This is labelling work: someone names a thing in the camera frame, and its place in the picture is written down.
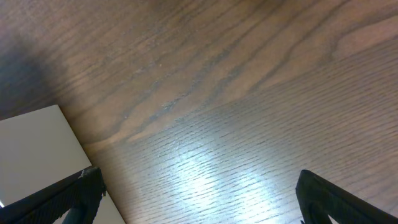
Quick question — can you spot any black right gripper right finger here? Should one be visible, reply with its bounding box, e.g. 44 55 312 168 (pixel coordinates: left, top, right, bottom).
295 170 397 224

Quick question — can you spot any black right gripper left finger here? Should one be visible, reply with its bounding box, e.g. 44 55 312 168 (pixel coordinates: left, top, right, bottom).
1 166 106 224

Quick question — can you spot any white box pink interior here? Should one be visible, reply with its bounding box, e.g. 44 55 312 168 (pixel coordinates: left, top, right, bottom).
1 105 124 223

